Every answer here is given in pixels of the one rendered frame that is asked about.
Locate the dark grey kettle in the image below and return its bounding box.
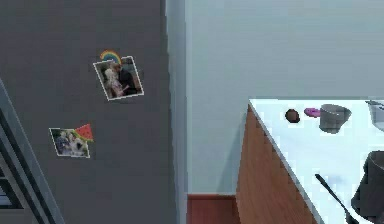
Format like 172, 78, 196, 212
350, 150, 384, 224

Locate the photo of couple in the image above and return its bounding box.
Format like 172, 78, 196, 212
92, 55, 145, 101

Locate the watermelon slice magnet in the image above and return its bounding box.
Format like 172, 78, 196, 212
74, 123, 95, 143

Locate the dark grey fridge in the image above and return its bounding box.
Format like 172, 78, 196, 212
0, 0, 188, 224

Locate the rainbow magnet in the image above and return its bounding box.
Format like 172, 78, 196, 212
99, 49, 123, 65

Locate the grey cup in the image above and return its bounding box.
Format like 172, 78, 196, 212
318, 103, 352, 135

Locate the wooden counter with white top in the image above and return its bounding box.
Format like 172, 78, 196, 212
235, 98, 384, 224

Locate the small brown round object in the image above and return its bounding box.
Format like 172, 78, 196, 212
284, 108, 301, 124

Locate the photo of group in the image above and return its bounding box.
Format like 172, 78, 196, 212
48, 127, 91, 159

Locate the purple small object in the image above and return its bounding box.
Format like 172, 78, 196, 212
303, 107, 322, 118

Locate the silver pot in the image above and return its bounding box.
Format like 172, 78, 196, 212
365, 99, 384, 133

